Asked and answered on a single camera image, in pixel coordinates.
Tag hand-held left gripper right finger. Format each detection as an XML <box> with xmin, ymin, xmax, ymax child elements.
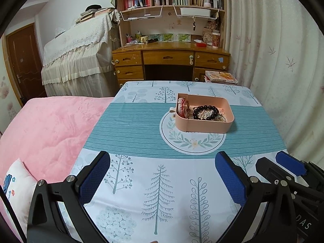
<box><xmin>215</xmin><ymin>151</ymin><xmax>297</xmax><ymax>243</ymax></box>

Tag row of pale books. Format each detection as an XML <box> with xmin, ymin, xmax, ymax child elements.
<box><xmin>190</xmin><ymin>0</ymin><xmax>225</xmax><ymax>10</ymax></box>

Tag pink blanket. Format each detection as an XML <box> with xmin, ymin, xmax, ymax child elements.
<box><xmin>0</xmin><ymin>96</ymin><xmax>115</xmax><ymax>243</ymax></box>

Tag gold and pearl bracelet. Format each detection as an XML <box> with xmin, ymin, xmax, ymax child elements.
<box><xmin>197</xmin><ymin>110</ymin><xmax>217</xmax><ymax>120</ymax></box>

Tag brown wooden door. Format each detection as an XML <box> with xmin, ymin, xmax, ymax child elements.
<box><xmin>5</xmin><ymin>23</ymin><xmax>47</xmax><ymax>102</ymax></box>

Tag wooden bookshelf hutch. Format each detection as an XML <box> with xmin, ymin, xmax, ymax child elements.
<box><xmin>116</xmin><ymin>0</ymin><xmax>227</xmax><ymax>49</ymax></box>

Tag black bead bracelet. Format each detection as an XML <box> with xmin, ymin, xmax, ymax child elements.
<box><xmin>193</xmin><ymin>105</ymin><xmax>219</xmax><ymax>120</ymax></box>

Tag row of red books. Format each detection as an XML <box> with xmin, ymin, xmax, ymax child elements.
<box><xmin>123</xmin><ymin>0</ymin><xmax>150</xmax><ymax>10</ymax></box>

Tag wooden desk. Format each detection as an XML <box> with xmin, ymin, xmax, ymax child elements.
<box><xmin>112</xmin><ymin>41</ymin><xmax>231</xmax><ymax>87</ymax></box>

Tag white leaf print curtain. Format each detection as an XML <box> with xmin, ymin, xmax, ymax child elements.
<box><xmin>224</xmin><ymin>0</ymin><xmax>324</xmax><ymax>163</ymax></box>

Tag tree print tablecloth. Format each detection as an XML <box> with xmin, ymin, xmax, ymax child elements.
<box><xmin>70</xmin><ymin>80</ymin><xmax>288</xmax><ymax>243</ymax></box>

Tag pink jewelry box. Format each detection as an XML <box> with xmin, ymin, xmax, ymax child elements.
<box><xmin>176</xmin><ymin>93</ymin><xmax>234</xmax><ymax>133</ymax></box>

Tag dark red bracelet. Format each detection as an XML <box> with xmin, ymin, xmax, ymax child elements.
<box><xmin>183</xmin><ymin>99</ymin><xmax>192</xmax><ymax>119</ymax></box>

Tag white embroidered pillow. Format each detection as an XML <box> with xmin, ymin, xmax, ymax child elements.
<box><xmin>0</xmin><ymin>158</ymin><xmax>37</xmax><ymax>236</ymax></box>

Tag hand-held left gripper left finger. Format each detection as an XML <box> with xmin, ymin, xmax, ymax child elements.
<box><xmin>27</xmin><ymin>151</ymin><xmax>111</xmax><ymax>243</ymax></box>

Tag pile of books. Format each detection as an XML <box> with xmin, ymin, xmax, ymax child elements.
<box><xmin>75</xmin><ymin>7</ymin><xmax>116</xmax><ymax>25</ymax></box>

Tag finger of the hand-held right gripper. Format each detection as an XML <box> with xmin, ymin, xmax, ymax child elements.
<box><xmin>275</xmin><ymin>151</ymin><xmax>308</xmax><ymax>177</ymax></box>
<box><xmin>255</xmin><ymin>157</ymin><xmax>295</xmax><ymax>182</ymax></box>

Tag floral wardrobe sliding door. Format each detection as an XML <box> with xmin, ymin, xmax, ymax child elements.
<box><xmin>0</xmin><ymin>37</ymin><xmax>25</xmax><ymax>135</ymax></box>

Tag lace covered piano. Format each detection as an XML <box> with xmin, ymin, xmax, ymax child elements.
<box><xmin>41</xmin><ymin>8</ymin><xmax>121</xmax><ymax>98</ymax></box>

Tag stack of magazines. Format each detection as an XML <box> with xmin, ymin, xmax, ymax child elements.
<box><xmin>204</xmin><ymin>70</ymin><xmax>239</xmax><ymax>85</ymax></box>

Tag white wire basket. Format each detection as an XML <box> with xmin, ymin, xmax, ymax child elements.
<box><xmin>120</xmin><ymin>6</ymin><xmax>163</xmax><ymax>21</ymax></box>

